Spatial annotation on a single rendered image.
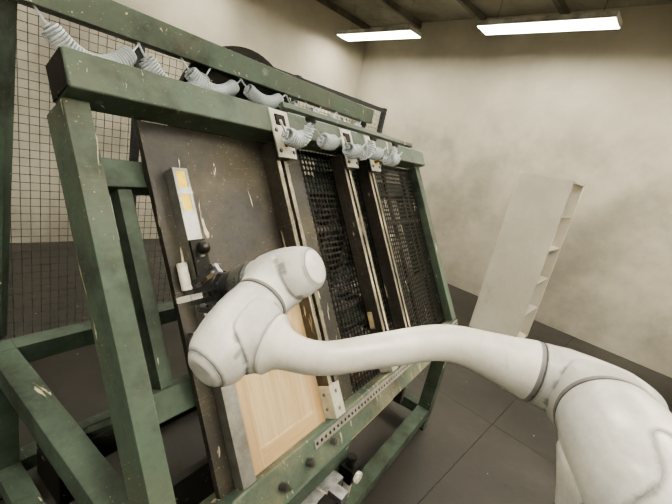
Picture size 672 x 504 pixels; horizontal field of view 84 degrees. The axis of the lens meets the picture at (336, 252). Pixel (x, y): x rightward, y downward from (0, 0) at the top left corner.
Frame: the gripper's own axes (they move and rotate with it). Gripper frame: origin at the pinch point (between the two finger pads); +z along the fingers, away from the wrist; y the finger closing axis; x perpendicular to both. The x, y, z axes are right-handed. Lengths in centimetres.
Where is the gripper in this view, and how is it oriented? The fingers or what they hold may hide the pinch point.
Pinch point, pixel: (189, 298)
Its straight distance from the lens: 99.1
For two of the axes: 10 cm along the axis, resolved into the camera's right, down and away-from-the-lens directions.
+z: -7.9, 2.1, 5.8
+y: 2.3, 9.7, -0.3
